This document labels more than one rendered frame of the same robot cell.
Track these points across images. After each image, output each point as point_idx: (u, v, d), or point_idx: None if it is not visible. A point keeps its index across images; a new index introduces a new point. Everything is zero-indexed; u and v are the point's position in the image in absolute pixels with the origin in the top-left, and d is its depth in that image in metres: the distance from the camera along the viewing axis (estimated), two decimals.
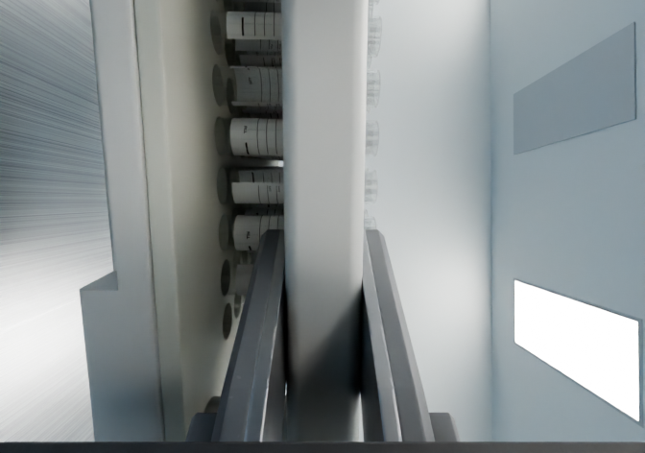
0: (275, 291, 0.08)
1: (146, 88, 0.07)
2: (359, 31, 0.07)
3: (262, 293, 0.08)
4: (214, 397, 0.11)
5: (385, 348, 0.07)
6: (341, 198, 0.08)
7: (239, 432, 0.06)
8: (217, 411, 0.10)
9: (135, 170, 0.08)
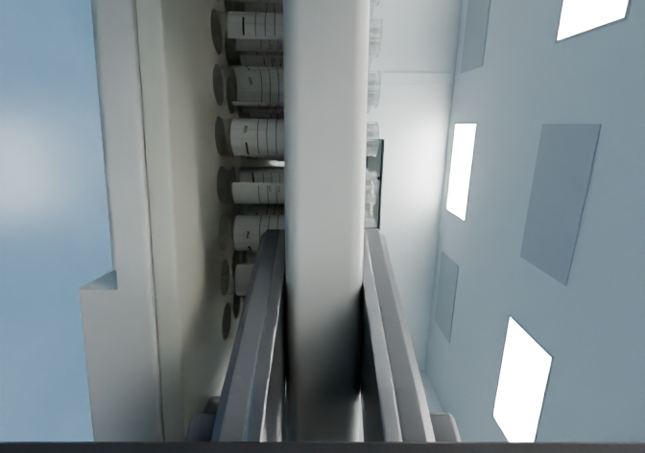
0: (275, 291, 0.08)
1: (147, 87, 0.07)
2: (361, 31, 0.07)
3: (262, 293, 0.08)
4: (213, 397, 0.11)
5: (385, 348, 0.07)
6: (342, 198, 0.08)
7: (239, 432, 0.06)
8: (216, 411, 0.10)
9: (136, 169, 0.08)
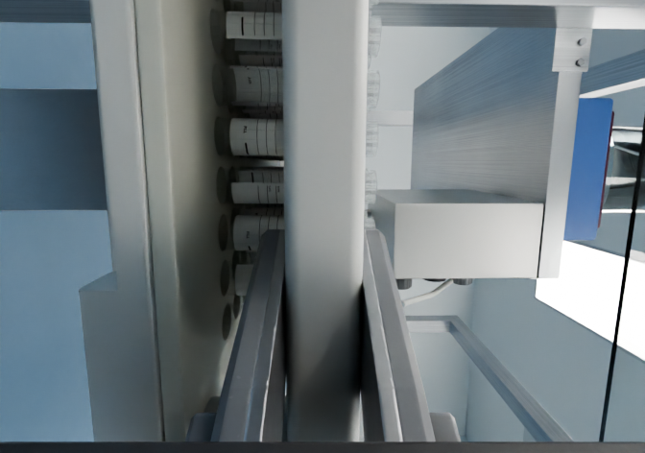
0: (275, 291, 0.08)
1: (146, 88, 0.07)
2: (360, 31, 0.07)
3: (262, 293, 0.08)
4: (214, 397, 0.11)
5: (385, 348, 0.07)
6: (341, 198, 0.08)
7: (239, 432, 0.06)
8: (216, 411, 0.10)
9: (135, 170, 0.08)
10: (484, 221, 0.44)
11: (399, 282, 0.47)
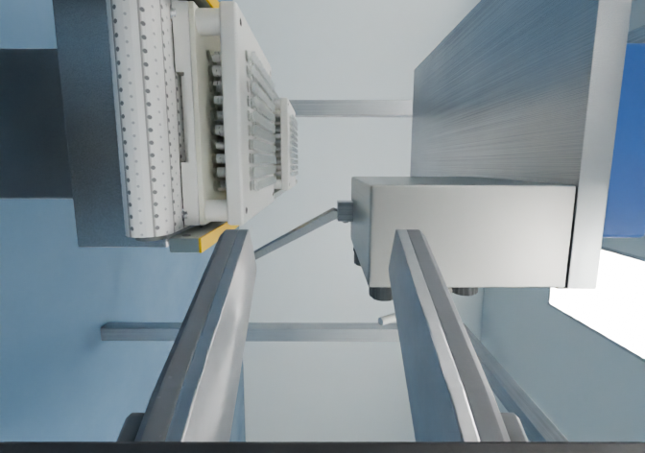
0: (223, 291, 0.08)
1: (195, 119, 0.37)
2: (237, 107, 0.37)
3: (208, 293, 0.08)
4: (210, 200, 0.40)
5: (447, 348, 0.07)
6: (235, 142, 0.37)
7: (161, 432, 0.06)
8: (210, 199, 0.40)
9: (193, 136, 0.37)
10: (492, 209, 0.32)
11: (380, 292, 0.36)
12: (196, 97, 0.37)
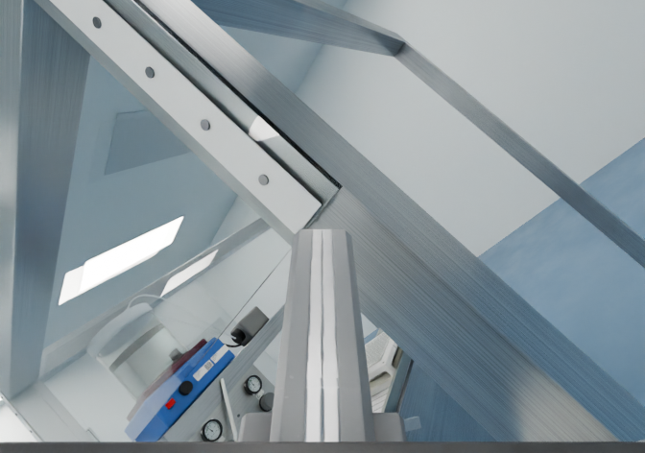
0: (317, 291, 0.08)
1: None
2: None
3: (303, 293, 0.08)
4: None
5: (336, 348, 0.07)
6: None
7: (298, 432, 0.06)
8: None
9: None
10: None
11: None
12: None
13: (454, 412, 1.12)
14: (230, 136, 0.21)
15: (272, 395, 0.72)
